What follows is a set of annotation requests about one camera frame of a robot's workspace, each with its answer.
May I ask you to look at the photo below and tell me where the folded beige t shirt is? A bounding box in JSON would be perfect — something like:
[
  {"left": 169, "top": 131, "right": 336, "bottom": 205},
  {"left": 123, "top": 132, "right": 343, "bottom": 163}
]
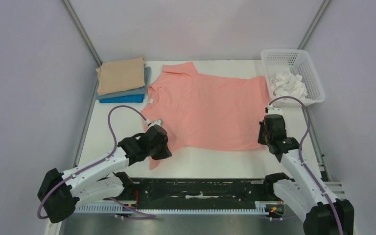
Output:
[{"left": 96, "top": 57, "right": 145, "bottom": 95}]

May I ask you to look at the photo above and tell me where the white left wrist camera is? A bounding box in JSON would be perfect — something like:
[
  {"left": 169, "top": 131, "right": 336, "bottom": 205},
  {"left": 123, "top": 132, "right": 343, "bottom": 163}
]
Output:
[{"left": 148, "top": 119, "right": 162, "bottom": 127}]

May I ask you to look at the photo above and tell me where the white plastic laundry basket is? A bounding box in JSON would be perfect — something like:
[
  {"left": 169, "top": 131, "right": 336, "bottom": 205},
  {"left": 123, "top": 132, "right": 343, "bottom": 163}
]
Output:
[{"left": 261, "top": 49, "right": 325, "bottom": 107}]

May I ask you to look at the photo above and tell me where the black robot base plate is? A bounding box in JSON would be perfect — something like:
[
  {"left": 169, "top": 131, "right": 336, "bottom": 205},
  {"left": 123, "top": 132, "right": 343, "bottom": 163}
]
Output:
[{"left": 116, "top": 178, "right": 280, "bottom": 210}]

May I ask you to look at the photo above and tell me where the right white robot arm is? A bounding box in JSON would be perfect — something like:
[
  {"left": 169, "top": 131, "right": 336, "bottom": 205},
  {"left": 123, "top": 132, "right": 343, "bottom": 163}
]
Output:
[{"left": 258, "top": 114, "right": 354, "bottom": 235}]

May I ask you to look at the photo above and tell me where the folded bright blue t shirt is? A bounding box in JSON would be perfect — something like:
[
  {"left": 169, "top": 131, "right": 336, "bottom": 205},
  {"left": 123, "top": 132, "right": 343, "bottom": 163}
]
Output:
[{"left": 99, "top": 94, "right": 145, "bottom": 103}]

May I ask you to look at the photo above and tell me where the white slotted cable duct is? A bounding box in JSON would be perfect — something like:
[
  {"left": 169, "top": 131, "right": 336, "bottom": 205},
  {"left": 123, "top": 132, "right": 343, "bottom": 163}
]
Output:
[{"left": 74, "top": 202, "right": 269, "bottom": 215}]

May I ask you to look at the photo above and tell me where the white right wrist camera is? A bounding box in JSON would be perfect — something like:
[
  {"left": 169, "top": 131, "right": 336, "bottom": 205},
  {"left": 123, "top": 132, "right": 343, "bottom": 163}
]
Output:
[{"left": 265, "top": 106, "right": 283, "bottom": 116}]

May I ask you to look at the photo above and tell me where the folded grey blue t shirt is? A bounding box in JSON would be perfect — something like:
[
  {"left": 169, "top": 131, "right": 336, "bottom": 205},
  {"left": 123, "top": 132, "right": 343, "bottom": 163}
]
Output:
[{"left": 95, "top": 66, "right": 151, "bottom": 100}]

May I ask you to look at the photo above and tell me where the salmon pink t shirt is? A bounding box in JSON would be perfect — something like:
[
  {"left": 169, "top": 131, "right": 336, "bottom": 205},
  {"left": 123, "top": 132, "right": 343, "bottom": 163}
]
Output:
[{"left": 142, "top": 62, "right": 269, "bottom": 152}]

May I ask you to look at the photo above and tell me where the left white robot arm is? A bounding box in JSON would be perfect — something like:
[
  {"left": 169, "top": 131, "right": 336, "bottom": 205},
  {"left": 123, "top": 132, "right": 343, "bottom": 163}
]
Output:
[{"left": 37, "top": 124, "right": 172, "bottom": 223}]

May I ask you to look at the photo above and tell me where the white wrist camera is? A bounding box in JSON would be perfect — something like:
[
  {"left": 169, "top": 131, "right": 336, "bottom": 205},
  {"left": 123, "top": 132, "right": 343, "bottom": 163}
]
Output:
[
  {"left": 148, "top": 119, "right": 162, "bottom": 127},
  {"left": 265, "top": 106, "right": 283, "bottom": 116}
]

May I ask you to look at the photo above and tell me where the crumpled white t shirt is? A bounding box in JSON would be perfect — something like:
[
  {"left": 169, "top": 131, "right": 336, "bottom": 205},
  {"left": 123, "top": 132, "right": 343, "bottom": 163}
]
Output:
[{"left": 269, "top": 72, "right": 307, "bottom": 100}]

